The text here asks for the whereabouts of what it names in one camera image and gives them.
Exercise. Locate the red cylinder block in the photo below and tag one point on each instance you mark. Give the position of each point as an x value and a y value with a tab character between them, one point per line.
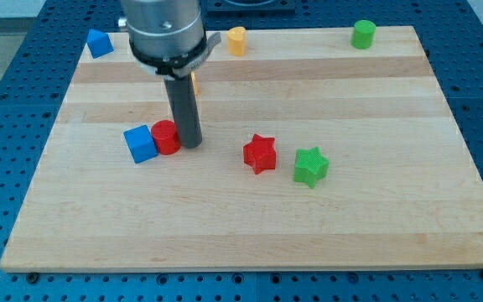
165	137

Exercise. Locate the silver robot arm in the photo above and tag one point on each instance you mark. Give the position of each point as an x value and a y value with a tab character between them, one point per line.
167	36

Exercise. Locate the wooden board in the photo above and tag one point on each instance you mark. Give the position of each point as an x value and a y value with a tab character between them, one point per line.
401	191

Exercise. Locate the red star block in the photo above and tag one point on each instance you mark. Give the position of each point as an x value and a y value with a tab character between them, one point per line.
260	153

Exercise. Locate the green star block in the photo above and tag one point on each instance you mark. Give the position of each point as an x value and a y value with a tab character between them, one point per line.
310	166

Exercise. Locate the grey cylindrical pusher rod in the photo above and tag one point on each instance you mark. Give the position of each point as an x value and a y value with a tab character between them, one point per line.
183	105

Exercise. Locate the orange block behind rod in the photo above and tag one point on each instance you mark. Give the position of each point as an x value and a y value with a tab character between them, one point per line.
194	84

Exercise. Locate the blue cube block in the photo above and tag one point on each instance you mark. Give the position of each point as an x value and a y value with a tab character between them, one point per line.
140	144

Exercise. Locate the yellow heart block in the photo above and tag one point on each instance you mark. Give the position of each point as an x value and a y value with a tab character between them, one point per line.
237	41

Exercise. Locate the green cylinder block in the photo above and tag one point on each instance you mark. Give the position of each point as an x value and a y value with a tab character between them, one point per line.
363	34

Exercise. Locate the blue triangular prism block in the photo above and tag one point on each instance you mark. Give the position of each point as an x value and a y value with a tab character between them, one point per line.
99	43

